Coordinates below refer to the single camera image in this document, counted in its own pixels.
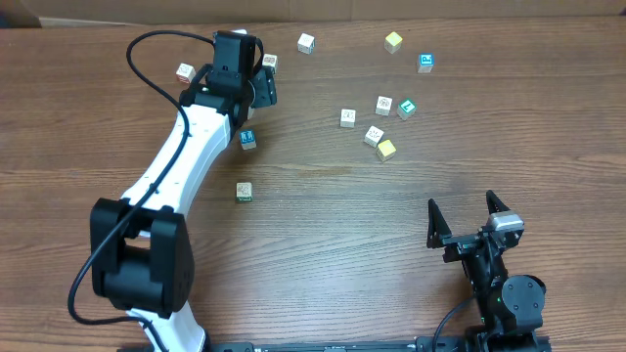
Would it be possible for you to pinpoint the wooden block green seven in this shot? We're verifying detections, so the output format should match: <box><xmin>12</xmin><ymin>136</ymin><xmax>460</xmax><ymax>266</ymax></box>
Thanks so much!
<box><xmin>397</xmin><ymin>99</ymin><xmax>417</xmax><ymax>120</ymax></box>

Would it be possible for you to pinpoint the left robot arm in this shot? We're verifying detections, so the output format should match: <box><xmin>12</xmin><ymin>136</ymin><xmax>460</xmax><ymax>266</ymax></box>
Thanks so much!
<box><xmin>67</xmin><ymin>31</ymin><xmax>277</xmax><ymax>351</ymax></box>

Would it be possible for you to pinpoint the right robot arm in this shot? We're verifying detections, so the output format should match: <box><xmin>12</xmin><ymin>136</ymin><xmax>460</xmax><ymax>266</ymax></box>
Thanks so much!
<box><xmin>416</xmin><ymin>190</ymin><xmax>551</xmax><ymax>351</ymax></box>

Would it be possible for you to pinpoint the wooden block yellow B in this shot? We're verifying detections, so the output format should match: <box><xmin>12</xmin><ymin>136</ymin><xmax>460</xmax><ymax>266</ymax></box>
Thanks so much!
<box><xmin>377</xmin><ymin>140</ymin><xmax>397</xmax><ymax>162</ymax></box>

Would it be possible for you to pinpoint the wooden block green trim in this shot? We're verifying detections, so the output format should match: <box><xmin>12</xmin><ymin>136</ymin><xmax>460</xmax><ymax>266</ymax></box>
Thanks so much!
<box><xmin>236</xmin><ymin>182</ymin><xmax>253</xmax><ymax>202</ymax></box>

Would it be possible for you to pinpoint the wooden block red trim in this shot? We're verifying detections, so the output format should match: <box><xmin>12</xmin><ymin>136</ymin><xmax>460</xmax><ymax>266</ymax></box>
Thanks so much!
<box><xmin>339</xmin><ymin>109</ymin><xmax>356</xmax><ymax>128</ymax></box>

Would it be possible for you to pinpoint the wooden block pink trim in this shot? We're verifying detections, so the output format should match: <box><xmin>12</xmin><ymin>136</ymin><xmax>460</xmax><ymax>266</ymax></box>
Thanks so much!
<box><xmin>176</xmin><ymin>63</ymin><xmax>196</xmax><ymax>84</ymax></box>

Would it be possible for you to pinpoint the cardboard back board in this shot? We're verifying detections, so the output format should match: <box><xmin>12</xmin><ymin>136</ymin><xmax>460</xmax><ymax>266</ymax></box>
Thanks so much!
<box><xmin>1</xmin><ymin>0</ymin><xmax>625</xmax><ymax>27</ymax></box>

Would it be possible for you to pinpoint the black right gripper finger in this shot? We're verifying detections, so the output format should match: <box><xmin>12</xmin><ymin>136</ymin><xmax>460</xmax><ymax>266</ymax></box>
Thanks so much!
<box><xmin>426</xmin><ymin>198</ymin><xmax>452</xmax><ymax>248</ymax></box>
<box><xmin>485</xmin><ymin>190</ymin><xmax>510</xmax><ymax>214</ymax></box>

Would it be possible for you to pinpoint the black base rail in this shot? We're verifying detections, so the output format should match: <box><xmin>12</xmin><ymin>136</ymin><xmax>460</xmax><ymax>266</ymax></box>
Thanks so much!
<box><xmin>116</xmin><ymin>334</ymin><xmax>553</xmax><ymax>352</ymax></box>

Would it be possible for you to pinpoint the wooden block blue P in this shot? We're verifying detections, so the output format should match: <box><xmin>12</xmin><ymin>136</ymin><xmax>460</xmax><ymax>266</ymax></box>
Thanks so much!
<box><xmin>418</xmin><ymin>53</ymin><xmax>434</xmax><ymax>73</ymax></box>

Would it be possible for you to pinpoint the wooden block far white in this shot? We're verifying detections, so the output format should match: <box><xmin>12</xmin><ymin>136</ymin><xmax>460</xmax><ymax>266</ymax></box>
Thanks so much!
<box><xmin>297</xmin><ymin>33</ymin><xmax>315</xmax><ymax>55</ymax></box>

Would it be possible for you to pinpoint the wooden block yellow far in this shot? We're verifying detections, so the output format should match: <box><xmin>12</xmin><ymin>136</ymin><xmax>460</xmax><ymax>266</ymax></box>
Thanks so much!
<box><xmin>384</xmin><ymin>31</ymin><xmax>403</xmax><ymax>54</ymax></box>

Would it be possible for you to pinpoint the wooden block green H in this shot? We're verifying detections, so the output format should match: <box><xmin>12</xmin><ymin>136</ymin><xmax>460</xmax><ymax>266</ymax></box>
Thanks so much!
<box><xmin>364</xmin><ymin>125</ymin><xmax>384</xmax><ymax>148</ymax></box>

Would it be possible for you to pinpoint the wooden block blue middle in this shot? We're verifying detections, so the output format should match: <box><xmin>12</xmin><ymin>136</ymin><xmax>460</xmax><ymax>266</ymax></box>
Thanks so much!
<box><xmin>239</xmin><ymin>130</ymin><xmax>256</xmax><ymax>151</ymax></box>

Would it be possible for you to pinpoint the wooden block red sided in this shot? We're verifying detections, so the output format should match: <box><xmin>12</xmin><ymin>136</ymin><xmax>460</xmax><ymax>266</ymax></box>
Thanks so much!
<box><xmin>375</xmin><ymin>96</ymin><xmax>392</xmax><ymax>116</ymax></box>

